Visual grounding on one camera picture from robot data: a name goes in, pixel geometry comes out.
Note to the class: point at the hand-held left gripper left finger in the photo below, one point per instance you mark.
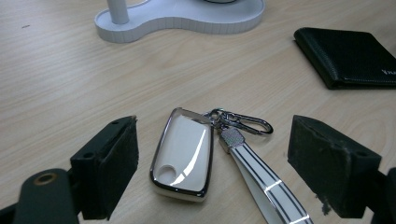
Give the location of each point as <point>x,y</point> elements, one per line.
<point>104,165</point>

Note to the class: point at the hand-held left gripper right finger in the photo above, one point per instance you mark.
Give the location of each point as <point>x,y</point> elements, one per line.
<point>330,168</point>

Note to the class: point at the black leather wallet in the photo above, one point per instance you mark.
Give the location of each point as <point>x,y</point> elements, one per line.
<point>348,56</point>

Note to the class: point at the white stand with post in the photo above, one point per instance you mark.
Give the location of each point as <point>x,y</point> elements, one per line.
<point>174,18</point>

